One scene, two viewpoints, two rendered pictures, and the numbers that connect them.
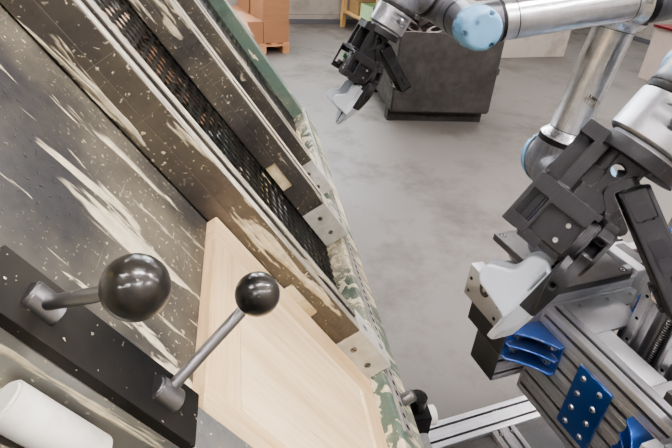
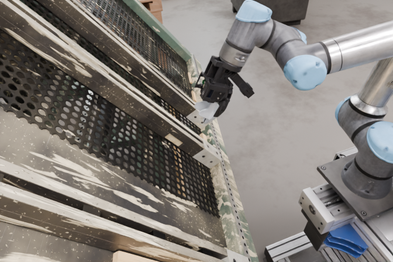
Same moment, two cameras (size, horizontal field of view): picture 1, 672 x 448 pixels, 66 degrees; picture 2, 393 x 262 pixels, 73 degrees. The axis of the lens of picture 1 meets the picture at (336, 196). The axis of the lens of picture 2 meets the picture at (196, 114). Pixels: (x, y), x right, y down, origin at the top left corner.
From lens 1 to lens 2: 0.48 m
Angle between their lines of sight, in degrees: 14
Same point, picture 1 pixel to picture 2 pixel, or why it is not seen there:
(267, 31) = not seen: outside the picture
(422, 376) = (273, 200)
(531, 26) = (351, 65)
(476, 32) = (304, 80)
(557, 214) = not seen: outside the picture
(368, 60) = (220, 88)
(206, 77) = (114, 95)
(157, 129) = (56, 224)
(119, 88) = (15, 211)
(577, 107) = (381, 89)
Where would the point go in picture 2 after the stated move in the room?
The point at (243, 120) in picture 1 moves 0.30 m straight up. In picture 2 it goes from (144, 114) to (123, 35)
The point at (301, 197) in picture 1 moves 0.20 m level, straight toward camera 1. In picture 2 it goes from (190, 148) to (189, 190)
